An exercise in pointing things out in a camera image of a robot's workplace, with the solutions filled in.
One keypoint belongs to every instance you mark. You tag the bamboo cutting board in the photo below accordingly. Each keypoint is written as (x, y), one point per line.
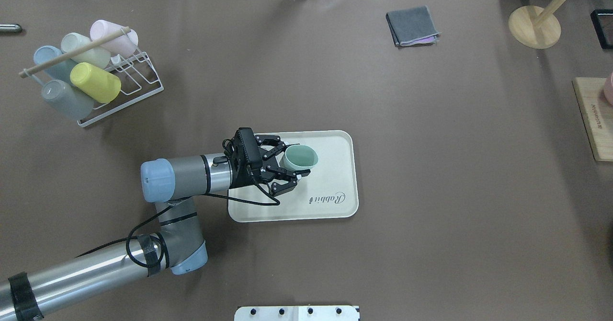
(597, 116)

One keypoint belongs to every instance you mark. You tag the pink ribbed bowl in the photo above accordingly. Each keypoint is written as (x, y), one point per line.
(608, 89)

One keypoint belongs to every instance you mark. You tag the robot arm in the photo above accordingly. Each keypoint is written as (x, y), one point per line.
(171, 239)

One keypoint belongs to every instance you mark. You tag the yellow cup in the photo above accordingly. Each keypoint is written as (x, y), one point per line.
(97, 83)

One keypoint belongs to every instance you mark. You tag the cream rabbit tray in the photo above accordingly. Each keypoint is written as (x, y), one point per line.
(329, 191)

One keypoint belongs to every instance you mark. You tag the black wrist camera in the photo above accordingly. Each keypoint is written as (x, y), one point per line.
(242, 151)

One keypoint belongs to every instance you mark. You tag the grey cup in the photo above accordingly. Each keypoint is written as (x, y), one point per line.
(69, 101)

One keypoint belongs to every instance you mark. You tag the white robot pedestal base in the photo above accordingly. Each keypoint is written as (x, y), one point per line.
(298, 313)

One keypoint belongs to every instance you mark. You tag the white wire cup rack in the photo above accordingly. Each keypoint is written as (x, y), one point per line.
(113, 48)

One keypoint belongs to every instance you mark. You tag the blue cup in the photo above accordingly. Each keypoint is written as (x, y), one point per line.
(60, 71)

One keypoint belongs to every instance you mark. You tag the grey folded cloth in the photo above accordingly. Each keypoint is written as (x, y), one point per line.
(411, 27)

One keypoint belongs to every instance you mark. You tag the green cup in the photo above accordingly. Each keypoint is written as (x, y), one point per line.
(299, 157)

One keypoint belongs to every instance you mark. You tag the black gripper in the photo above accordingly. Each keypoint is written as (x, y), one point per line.
(245, 177)

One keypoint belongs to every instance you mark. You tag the wooden mug tree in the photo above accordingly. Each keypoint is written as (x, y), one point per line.
(536, 27)

